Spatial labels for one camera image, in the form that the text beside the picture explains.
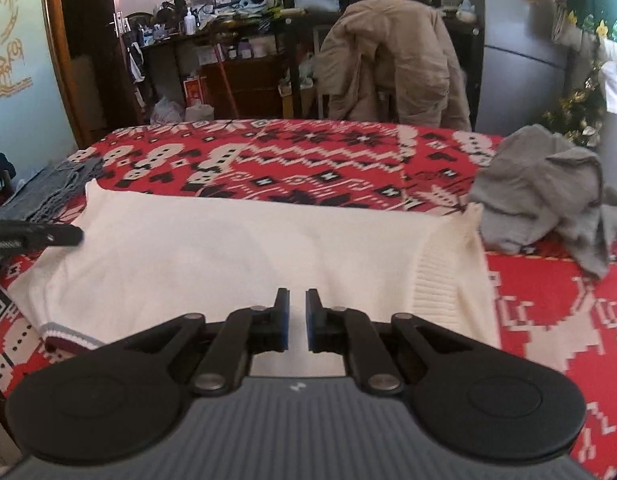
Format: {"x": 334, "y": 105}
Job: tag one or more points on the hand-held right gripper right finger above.
{"x": 311, "y": 320}

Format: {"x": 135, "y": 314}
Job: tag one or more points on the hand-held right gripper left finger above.
{"x": 284, "y": 320}

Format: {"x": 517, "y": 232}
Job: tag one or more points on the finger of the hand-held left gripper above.
{"x": 48, "y": 235}

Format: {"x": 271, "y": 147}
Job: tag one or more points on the white knit sweater vest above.
{"x": 238, "y": 250}

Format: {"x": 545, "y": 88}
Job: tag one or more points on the blue denim garment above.
{"x": 53, "y": 190}

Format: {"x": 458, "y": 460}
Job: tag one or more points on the red patterned blanket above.
{"x": 313, "y": 160}

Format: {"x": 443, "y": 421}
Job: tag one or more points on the red printed plastic bag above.
{"x": 166, "y": 110}

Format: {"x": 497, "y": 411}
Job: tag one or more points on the plain white bag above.
{"x": 197, "y": 112}

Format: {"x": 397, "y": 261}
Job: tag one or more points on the brown wooden door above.
{"x": 83, "y": 35}

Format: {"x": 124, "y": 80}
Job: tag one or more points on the red box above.
{"x": 194, "y": 92}

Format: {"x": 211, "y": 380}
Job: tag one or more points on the dark wooden cabinet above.
{"x": 253, "y": 85}

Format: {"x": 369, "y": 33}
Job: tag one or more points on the white plastic bottle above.
{"x": 190, "y": 24}

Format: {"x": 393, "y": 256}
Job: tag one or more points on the cluttered dark wooden desk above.
{"x": 294, "y": 60}

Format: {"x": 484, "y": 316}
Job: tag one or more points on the grey crumpled garment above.
{"x": 538, "y": 185}

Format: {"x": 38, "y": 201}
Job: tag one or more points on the beige jacket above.
{"x": 398, "y": 60}

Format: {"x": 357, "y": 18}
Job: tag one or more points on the silver refrigerator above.
{"x": 518, "y": 85}

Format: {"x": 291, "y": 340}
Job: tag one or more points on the light blue folded cloth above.
{"x": 316, "y": 2}

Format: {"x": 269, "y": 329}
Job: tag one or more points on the white cloth bow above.
{"x": 616, "y": 80}

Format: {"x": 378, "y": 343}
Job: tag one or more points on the orange wall decal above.
{"x": 11, "y": 89}

